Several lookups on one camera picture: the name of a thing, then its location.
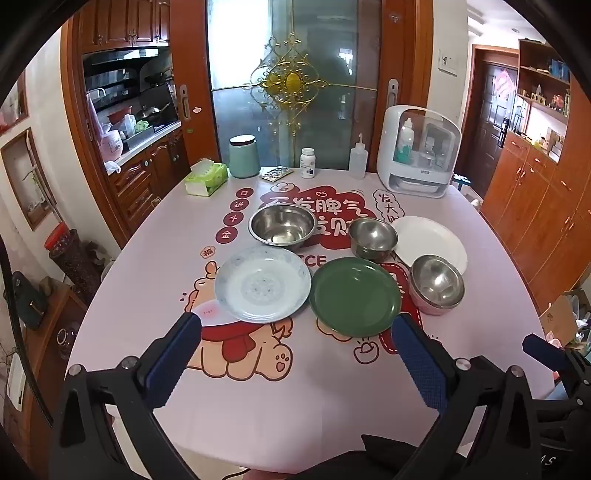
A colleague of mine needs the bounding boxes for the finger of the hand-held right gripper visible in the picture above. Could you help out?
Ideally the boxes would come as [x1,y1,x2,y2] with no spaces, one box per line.
[523,333,591,403]

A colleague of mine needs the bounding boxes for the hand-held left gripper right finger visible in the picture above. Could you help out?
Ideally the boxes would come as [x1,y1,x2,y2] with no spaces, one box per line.
[390,312,542,480]

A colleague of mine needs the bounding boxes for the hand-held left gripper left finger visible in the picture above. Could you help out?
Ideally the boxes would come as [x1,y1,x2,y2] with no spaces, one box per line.
[48,311,204,480]

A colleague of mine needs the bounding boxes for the pink steel bowl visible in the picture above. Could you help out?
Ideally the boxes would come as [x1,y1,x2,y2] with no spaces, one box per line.
[409,254,465,316]

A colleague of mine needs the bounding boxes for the green plate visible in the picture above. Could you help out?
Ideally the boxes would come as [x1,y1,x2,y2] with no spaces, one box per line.
[309,257,403,335]

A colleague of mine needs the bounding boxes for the blue patterned white plate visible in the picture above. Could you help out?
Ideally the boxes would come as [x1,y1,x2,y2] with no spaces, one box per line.
[215,245,313,324]

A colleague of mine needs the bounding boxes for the large steel bowl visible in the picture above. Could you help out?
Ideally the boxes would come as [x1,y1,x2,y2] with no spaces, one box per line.
[248,204,318,250]

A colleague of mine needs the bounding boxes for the cardboard box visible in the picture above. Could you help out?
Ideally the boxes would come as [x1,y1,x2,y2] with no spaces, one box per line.
[538,290,591,352]

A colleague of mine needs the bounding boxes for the pink printed tablecloth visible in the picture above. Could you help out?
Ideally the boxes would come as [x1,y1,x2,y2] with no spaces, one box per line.
[67,167,555,474]

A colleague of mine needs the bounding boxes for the wooden side cabinet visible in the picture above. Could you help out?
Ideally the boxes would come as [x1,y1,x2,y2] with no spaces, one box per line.
[14,277,93,462]

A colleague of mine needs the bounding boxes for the small steel bowl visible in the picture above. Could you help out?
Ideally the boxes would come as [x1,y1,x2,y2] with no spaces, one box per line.
[348,217,399,263]

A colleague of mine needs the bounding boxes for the wooden shelf cabinet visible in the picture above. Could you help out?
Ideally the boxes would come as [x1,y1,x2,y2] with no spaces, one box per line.
[480,39,591,319]

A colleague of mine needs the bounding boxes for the green tissue box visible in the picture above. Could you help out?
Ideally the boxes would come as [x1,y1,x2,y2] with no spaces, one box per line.
[185,159,229,198]

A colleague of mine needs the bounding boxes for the wooden lower kitchen cabinets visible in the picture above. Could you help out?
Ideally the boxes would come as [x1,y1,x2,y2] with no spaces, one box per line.
[106,128,191,241]

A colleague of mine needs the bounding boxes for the wooden kitchen cabinets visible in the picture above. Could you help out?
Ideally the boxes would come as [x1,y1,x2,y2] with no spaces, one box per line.
[106,128,191,241]
[78,0,171,52]

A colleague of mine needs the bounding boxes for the white countertop sterilizer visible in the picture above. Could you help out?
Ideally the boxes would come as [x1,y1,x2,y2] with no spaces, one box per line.
[376,105,462,199]

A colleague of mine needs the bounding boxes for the clear squeeze bottle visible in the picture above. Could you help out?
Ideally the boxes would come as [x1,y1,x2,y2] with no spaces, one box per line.
[349,134,368,180]

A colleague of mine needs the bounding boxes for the green canister with black lid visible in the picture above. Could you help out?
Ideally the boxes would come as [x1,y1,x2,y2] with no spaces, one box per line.
[229,134,261,179]

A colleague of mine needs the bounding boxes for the pink rice cooker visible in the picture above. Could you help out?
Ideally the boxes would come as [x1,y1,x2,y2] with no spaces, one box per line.
[95,129,125,160]

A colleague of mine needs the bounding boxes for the wooden room door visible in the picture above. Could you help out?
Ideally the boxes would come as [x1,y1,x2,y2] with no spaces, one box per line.
[462,46,520,199]

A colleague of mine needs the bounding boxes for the glass door with gold ornament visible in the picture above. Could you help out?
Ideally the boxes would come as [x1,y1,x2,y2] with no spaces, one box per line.
[205,0,384,169]

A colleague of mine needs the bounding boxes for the wooden upper kitchen cabinets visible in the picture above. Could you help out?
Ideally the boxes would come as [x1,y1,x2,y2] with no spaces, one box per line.
[78,0,171,52]

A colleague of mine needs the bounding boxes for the black cable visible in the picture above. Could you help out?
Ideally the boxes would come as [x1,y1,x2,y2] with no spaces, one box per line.
[0,237,52,426]

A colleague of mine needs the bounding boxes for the wooden framed wall niche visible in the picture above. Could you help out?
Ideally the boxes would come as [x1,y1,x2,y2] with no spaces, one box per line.
[0,128,59,232]
[0,73,29,136]

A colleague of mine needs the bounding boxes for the white wall switch panel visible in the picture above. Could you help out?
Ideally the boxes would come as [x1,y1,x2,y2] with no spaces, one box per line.
[438,46,460,75]

